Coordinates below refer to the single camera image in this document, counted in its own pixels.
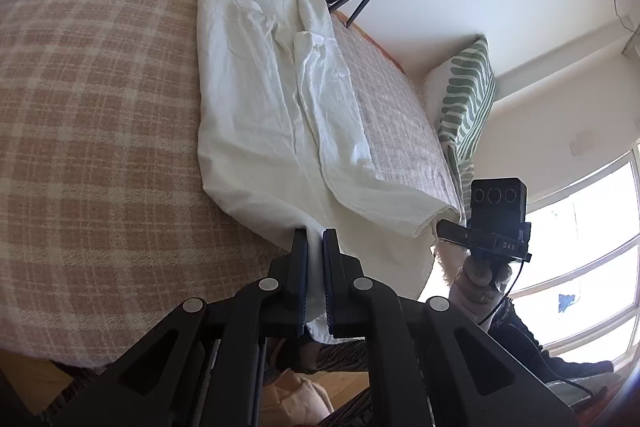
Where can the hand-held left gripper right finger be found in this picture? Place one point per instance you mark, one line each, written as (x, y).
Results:
(328, 267)

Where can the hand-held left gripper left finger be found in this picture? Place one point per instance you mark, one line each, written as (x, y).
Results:
(301, 267)

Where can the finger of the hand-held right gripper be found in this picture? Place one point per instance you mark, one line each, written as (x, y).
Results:
(450, 232)

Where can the white long-sleeved shirt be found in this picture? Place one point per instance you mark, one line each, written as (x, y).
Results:
(250, 107)

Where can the person's right forearm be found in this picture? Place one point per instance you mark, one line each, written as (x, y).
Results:
(520, 337)

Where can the person's right hand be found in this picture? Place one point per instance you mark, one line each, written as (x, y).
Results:
(470, 292)

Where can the white framed window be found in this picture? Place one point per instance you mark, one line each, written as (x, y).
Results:
(575, 217)

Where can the green striped pillow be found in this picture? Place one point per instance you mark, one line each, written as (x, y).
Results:
(465, 97)

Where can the beige cloth bag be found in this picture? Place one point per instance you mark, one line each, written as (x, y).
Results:
(295, 399)

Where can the beige plaid blanket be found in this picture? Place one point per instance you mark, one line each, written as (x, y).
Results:
(100, 107)

